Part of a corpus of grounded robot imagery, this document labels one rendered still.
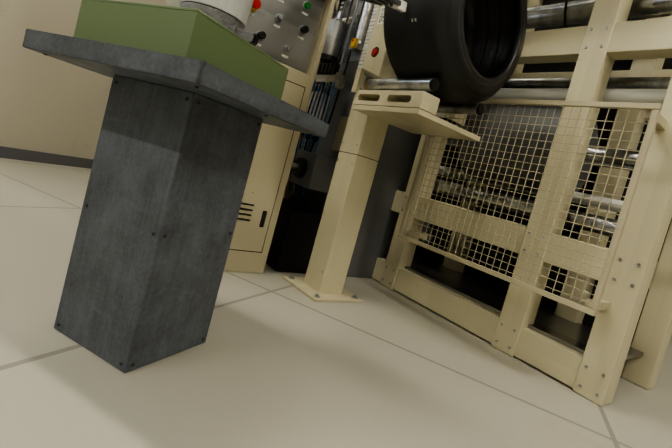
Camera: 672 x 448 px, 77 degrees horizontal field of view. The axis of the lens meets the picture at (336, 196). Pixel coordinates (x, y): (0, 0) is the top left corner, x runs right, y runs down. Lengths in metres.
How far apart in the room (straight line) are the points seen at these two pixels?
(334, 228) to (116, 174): 1.00
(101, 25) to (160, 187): 0.36
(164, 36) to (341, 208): 1.09
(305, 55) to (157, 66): 1.18
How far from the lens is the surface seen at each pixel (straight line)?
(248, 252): 1.87
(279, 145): 1.82
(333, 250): 1.80
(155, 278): 0.99
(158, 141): 0.97
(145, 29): 0.97
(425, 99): 1.47
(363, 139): 1.78
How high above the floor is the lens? 0.53
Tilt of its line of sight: 3 degrees down
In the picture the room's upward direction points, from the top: 15 degrees clockwise
